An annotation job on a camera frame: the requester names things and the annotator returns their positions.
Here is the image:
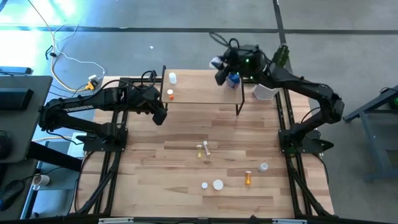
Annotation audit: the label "black aluminium table frame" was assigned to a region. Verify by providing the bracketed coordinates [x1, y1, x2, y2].
[70, 76, 335, 218]

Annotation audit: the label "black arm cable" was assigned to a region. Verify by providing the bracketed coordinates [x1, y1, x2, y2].
[208, 31, 241, 50]
[140, 70, 152, 86]

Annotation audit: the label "green potted plant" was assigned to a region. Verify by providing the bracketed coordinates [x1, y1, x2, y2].
[272, 44, 290, 68]

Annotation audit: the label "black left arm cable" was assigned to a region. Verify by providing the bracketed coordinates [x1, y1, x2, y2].
[140, 70, 152, 86]

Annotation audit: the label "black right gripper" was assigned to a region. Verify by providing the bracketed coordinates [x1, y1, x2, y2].
[217, 46, 249, 78]

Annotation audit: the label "white hexagonal planter pot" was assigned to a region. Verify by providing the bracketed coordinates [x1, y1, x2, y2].
[252, 82, 281, 101]

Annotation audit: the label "white floor cable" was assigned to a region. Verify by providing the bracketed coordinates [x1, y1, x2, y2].
[51, 23, 106, 80]

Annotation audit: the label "blue cap medicine bottle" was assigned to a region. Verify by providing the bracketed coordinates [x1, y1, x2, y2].
[228, 72, 241, 91]

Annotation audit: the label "white paper cup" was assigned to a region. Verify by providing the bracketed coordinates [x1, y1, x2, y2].
[32, 174, 51, 192]

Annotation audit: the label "black round object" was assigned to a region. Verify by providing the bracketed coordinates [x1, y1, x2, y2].
[0, 129, 14, 160]

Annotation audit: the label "black cable plug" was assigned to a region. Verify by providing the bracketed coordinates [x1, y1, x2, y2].
[45, 45, 60, 60]

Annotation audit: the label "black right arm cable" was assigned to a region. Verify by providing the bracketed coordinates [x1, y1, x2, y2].
[208, 31, 241, 50]

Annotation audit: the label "silver metal bracket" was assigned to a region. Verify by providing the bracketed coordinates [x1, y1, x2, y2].
[272, 218, 308, 224]
[98, 217, 135, 224]

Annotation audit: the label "wooden shelf black metal legs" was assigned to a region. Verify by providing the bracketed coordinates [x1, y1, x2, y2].
[159, 64, 246, 116]

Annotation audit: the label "black desk leg bar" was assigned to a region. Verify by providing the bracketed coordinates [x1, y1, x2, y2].
[27, 141, 84, 172]

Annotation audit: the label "dark flat device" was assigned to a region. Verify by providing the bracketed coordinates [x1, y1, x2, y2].
[0, 66, 34, 76]

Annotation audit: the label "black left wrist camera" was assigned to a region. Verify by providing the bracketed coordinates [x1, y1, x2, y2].
[151, 107, 168, 126]

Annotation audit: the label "black rectangular box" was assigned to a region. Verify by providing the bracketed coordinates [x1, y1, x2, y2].
[0, 88, 34, 111]

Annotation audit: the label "black computer mouse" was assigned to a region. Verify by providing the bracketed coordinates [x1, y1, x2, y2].
[0, 179, 26, 212]

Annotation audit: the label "dark grey desk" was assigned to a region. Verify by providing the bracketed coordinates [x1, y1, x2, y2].
[0, 158, 39, 221]
[0, 75, 53, 165]

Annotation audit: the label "white cable with plug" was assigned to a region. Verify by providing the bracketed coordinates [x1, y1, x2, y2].
[27, 0, 91, 93]

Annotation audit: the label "blue-grey metal table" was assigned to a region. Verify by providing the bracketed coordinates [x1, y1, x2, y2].
[342, 84, 398, 183]

